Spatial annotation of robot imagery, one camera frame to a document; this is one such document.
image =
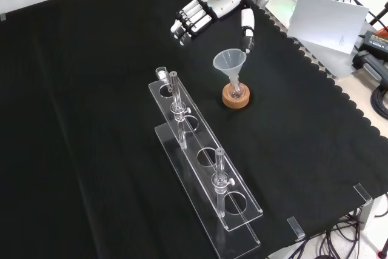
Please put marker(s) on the clear glass weighing funnel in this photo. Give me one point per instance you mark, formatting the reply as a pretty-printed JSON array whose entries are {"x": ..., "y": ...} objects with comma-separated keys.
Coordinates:
[{"x": 162, "y": 74}]

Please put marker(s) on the translucent plastic funnel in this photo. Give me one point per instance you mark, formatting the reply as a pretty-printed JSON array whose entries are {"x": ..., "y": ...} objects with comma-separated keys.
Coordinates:
[{"x": 228, "y": 62}]

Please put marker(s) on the clear acrylic funnel stand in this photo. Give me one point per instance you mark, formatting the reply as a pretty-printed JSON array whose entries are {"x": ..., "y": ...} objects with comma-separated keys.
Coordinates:
[{"x": 194, "y": 139}]

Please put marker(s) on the small round-bottom glass flask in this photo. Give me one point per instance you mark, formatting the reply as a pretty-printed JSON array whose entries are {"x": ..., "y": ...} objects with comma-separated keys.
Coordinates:
[{"x": 236, "y": 92}]

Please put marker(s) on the white paper sheet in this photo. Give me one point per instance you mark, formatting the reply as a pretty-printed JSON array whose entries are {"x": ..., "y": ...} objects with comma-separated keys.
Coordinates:
[{"x": 327, "y": 22}]

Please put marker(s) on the pale board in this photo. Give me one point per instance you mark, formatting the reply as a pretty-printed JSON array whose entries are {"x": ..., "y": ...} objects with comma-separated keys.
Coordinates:
[{"x": 336, "y": 62}]

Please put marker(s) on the black tripod leg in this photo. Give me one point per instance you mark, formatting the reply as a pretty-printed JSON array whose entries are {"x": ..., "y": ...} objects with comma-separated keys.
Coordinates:
[{"x": 379, "y": 16}]

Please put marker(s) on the black power adapter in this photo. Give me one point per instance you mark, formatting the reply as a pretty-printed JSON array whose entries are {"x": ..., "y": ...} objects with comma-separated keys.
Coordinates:
[{"x": 376, "y": 42}]

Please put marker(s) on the black cloth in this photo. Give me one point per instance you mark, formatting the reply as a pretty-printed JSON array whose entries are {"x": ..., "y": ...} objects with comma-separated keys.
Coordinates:
[{"x": 91, "y": 119}]

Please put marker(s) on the black plug block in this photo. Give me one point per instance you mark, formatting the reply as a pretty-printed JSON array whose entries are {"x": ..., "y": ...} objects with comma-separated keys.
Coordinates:
[{"x": 373, "y": 68}]

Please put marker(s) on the grey tape piece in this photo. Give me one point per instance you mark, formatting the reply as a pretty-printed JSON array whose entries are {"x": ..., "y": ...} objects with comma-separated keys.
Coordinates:
[{"x": 2, "y": 17}]

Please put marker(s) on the clear cloth clip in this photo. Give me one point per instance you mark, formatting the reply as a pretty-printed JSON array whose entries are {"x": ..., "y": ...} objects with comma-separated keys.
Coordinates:
[
  {"x": 363, "y": 192},
  {"x": 295, "y": 227}
]

